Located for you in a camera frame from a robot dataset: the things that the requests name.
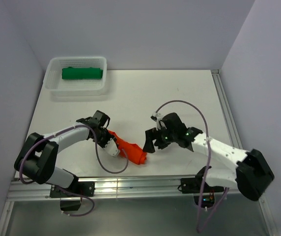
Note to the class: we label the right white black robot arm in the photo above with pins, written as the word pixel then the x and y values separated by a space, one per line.
pixel 248 171

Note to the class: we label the white perforated plastic basket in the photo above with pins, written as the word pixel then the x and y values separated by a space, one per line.
pixel 92 89

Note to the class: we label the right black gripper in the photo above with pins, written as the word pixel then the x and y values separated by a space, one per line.
pixel 151 135

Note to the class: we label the right side aluminium rail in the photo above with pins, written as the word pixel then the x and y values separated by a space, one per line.
pixel 229 120

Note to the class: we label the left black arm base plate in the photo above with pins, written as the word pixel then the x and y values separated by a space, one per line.
pixel 81 189

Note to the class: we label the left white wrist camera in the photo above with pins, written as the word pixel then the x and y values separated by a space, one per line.
pixel 111 148

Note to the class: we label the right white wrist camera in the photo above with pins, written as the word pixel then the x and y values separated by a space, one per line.
pixel 157 117

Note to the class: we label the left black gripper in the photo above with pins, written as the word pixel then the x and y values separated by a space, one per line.
pixel 109 136

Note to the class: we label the rolled green t shirt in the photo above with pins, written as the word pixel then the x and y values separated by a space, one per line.
pixel 73 73

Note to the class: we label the orange polo t shirt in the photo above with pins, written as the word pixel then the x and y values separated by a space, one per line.
pixel 134 153

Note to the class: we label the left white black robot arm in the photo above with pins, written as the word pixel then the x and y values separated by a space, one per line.
pixel 37 158

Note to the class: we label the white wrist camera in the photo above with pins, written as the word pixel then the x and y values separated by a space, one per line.
pixel 111 148
pixel 157 117

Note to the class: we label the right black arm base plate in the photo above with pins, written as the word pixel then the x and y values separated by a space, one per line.
pixel 192 185

